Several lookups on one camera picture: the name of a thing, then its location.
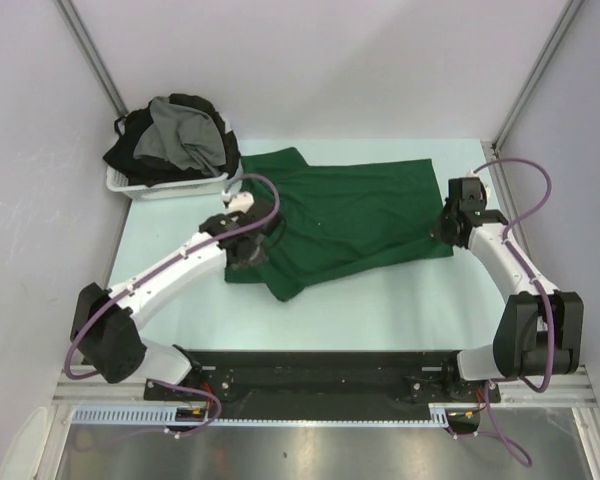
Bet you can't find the green t shirt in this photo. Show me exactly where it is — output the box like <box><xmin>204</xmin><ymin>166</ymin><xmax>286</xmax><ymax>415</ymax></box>
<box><xmin>224</xmin><ymin>147</ymin><xmax>453</xmax><ymax>302</ymax></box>

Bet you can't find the black t shirt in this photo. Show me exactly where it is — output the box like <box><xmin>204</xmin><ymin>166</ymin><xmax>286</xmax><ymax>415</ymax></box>
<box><xmin>103</xmin><ymin>93</ymin><xmax>241</xmax><ymax>187</ymax></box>

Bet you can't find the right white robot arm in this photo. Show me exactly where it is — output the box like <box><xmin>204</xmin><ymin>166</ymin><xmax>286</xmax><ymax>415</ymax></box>
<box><xmin>431</xmin><ymin>176</ymin><xmax>584</xmax><ymax>401</ymax></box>

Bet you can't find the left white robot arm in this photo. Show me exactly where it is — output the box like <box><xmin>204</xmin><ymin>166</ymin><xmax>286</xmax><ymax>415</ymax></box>
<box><xmin>69</xmin><ymin>193</ymin><xmax>280</xmax><ymax>400</ymax></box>

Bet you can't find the white plastic laundry basket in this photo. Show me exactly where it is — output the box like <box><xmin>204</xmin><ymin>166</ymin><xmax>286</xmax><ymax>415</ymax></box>
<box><xmin>106</xmin><ymin>167</ymin><xmax>230</xmax><ymax>200</ymax></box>

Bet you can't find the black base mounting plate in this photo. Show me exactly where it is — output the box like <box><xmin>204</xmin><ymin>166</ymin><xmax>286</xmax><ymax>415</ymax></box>
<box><xmin>143</xmin><ymin>350</ymin><xmax>500</xmax><ymax>437</ymax></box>

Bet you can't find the grey t shirt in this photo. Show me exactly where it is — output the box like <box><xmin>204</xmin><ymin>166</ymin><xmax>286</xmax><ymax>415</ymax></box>
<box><xmin>134</xmin><ymin>97</ymin><xmax>226</xmax><ymax>176</ymax></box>

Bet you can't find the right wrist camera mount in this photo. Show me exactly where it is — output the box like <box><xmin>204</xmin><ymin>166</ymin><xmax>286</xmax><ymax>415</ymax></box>
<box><xmin>481</xmin><ymin>183</ymin><xmax>492</xmax><ymax>205</ymax></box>

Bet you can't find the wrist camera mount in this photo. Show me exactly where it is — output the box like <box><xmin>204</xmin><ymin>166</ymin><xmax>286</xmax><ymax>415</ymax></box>
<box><xmin>221</xmin><ymin>190</ymin><xmax>254</xmax><ymax>213</ymax></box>
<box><xmin>481</xmin><ymin>183</ymin><xmax>492</xmax><ymax>205</ymax></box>

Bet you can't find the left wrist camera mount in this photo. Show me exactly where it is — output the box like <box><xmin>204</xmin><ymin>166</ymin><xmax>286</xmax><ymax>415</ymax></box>
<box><xmin>221</xmin><ymin>190</ymin><xmax>254</xmax><ymax>213</ymax></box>

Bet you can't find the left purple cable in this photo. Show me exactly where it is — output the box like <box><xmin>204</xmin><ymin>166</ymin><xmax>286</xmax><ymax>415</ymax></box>
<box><xmin>63</xmin><ymin>172</ymin><xmax>284</xmax><ymax>444</ymax></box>

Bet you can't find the white cable duct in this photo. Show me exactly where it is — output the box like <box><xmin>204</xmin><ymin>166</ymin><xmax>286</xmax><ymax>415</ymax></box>
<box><xmin>72</xmin><ymin>403</ymin><xmax>454</xmax><ymax>429</ymax></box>

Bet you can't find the right aluminium corner post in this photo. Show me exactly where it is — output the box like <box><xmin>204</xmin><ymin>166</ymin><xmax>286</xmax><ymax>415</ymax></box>
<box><xmin>490</xmin><ymin>0</ymin><xmax>588</xmax><ymax>154</ymax></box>

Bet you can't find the aluminium corner post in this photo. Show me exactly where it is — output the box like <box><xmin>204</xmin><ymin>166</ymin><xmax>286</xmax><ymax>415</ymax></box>
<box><xmin>54</xmin><ymin>0</ymin><xmax>128</xmax><ymax>117</ymax></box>
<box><xmin>490</xmin><ymin>0</ymin><xmax>588</xmax><ymax>154</ymax></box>

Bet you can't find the left aluminium corner post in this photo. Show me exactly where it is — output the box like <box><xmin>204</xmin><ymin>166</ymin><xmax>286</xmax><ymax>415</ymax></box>
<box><xmin>54</xmin><ymin>0</ymin><xmax>128</xmax><ymax>117</ymax></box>

